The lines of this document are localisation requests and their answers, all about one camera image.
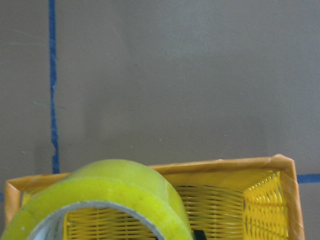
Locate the yellow plastic basket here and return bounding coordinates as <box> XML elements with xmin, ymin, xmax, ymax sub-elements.
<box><xmin>5</xmin><ymin>154</ymin><xmax>305</xmax><ymax>240</ymax></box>

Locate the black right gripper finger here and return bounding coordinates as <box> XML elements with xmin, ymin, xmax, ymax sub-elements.
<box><xmin>193</xmin><ymin>229</ymin><xmax>207</xmax><ymax>240</ymax></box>

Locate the yellow tape roll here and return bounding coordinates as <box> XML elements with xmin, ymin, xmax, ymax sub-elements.
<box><xmin>1</xmin><ymin>159</ymin><xmax>194</xmax><ymax>240</ymax></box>

